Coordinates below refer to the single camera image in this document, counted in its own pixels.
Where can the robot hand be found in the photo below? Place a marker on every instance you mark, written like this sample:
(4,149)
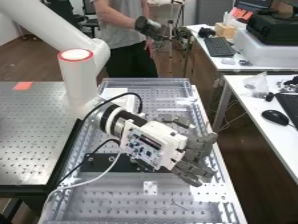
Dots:
(153,143)

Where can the white computer mouse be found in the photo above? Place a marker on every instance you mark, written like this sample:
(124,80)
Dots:
(228,61)

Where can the clear plastic bag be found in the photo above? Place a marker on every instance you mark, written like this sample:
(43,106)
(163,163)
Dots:
(256,83)

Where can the black keyboard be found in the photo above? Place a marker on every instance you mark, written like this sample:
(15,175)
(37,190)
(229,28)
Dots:
(290,108)
(218,46)

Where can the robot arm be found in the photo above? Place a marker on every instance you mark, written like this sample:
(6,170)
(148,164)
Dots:
(77,73)

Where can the white storage box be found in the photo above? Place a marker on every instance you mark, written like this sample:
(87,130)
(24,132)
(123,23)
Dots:
(261,51)

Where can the red tape patch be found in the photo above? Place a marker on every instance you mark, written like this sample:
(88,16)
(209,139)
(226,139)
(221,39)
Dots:
(23,85)

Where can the person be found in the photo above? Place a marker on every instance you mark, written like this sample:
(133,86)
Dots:
(121,40)

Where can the black office chair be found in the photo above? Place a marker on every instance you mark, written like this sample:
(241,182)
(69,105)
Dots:
(67,13)

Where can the clear box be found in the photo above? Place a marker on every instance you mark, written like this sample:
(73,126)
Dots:
(177,96)

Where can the black plate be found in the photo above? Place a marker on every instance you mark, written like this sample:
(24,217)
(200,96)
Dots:
(104,163)

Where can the tripod stand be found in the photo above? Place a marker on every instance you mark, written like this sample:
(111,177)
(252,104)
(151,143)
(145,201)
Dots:
(171,56)

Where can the black equipment case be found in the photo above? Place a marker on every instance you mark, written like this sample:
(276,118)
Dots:
(274,28)

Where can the small white box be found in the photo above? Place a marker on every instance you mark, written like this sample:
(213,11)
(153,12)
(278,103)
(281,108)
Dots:
(151,188)

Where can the black computer mouse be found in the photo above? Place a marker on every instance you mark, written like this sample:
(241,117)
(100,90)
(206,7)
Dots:
(274,117)

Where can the cardboard box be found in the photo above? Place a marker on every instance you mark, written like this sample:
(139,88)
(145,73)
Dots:
(225,30)

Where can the white desk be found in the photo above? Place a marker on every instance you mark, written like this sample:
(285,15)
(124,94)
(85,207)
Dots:
(261,133)
(208,63)

